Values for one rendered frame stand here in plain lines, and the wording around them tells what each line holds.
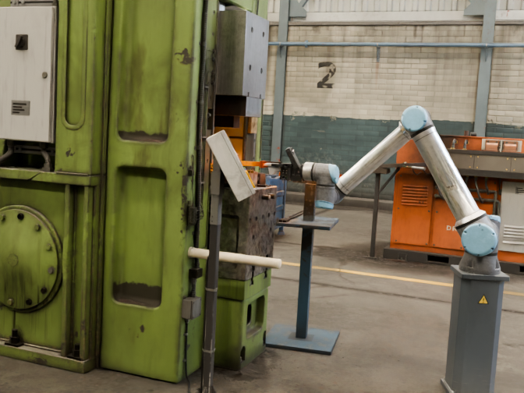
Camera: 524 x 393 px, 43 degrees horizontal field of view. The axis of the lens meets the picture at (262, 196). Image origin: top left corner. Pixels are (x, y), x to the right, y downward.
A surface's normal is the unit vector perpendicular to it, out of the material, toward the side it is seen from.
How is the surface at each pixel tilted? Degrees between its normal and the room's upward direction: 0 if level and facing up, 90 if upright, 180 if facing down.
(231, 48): 90
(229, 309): 90
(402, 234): 90
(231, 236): 90
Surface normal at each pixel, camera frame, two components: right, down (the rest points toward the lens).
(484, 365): -0.03, 0.10
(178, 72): -0.36, 0.06
